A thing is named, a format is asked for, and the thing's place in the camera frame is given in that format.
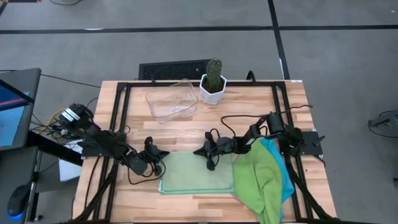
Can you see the white paper box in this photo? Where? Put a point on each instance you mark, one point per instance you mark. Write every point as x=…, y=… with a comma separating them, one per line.
x=68, y=172

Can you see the bright green microfiber towel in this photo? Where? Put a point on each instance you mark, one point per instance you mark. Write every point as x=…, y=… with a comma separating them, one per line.
x=255, y=186

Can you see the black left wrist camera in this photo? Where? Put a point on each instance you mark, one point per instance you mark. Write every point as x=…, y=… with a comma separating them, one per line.
x=149, y=143

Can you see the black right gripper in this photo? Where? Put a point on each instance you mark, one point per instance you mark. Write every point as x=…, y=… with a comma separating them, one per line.
x=224, y=146

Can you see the pale green towel teal edge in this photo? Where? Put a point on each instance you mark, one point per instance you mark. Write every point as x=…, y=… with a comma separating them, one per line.
x=186, y=174

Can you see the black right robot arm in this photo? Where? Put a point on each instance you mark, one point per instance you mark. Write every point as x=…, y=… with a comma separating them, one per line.
x=275, y=124

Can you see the white table sticker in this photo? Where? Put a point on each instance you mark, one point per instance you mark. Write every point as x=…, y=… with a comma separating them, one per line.
x=297, y=81

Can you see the laptop with blue screen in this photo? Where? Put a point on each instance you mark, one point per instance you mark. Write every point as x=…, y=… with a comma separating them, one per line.
x=12, y=124

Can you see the clear plastic bin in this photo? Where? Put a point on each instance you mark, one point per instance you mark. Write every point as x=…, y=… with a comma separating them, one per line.
x=171, y=102

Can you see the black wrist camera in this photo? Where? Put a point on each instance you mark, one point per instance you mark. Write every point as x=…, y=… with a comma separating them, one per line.
x=149, y=143
x=211, y=165

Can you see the grey side desk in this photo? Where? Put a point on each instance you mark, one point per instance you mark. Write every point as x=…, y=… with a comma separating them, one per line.
x=12, y=168

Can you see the grey floor stand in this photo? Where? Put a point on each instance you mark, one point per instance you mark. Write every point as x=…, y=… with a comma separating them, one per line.
x=387, y=119

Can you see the blue microfiber towel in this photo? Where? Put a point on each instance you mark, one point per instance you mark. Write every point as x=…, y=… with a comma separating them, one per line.
x=284, y=180

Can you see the black aluminium table frame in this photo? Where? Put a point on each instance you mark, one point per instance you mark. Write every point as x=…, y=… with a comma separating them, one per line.
x=140, y=84

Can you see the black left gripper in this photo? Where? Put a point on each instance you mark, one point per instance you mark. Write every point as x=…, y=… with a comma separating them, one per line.
x=151, y=156

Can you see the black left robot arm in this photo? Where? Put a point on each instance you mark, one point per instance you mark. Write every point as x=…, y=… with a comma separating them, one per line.
x=102, y=141

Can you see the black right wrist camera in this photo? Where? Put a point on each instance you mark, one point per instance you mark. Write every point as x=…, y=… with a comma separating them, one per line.
x=211, y=165

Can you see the white hexagonal plant pot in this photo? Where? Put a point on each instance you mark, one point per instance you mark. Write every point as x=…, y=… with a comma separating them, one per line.
x=213, y=98

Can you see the black computer mouse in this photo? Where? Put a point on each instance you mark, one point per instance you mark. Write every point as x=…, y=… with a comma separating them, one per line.
x=18, y=200

